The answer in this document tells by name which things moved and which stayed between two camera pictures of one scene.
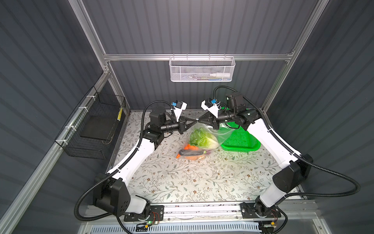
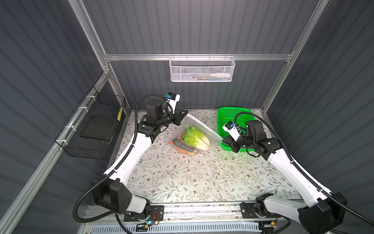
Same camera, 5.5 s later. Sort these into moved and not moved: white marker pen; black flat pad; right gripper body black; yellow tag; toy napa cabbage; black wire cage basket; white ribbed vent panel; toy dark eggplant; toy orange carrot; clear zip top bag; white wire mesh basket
Moved: toy dark eggplant; toy orange carrot; toy napa cabbage; right gripper body black; clear zip top bag
Not moved: black flat pad; black wire cage basket; white ribbed vent panel; yellow tag; white marker pen; white wire mesh basket
